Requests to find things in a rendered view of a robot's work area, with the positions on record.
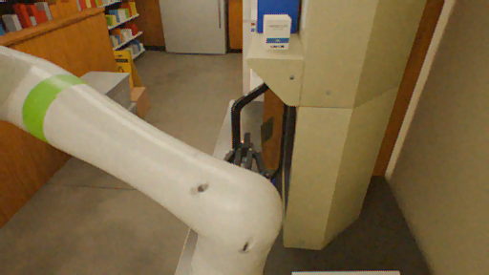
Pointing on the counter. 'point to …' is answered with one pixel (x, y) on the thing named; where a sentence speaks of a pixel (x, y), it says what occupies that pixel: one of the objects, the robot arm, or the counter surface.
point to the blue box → (277, 11)
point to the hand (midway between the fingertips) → (246, 144)
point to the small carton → (276, 31)
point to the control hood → (279, 67)
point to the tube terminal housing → (343, 110)
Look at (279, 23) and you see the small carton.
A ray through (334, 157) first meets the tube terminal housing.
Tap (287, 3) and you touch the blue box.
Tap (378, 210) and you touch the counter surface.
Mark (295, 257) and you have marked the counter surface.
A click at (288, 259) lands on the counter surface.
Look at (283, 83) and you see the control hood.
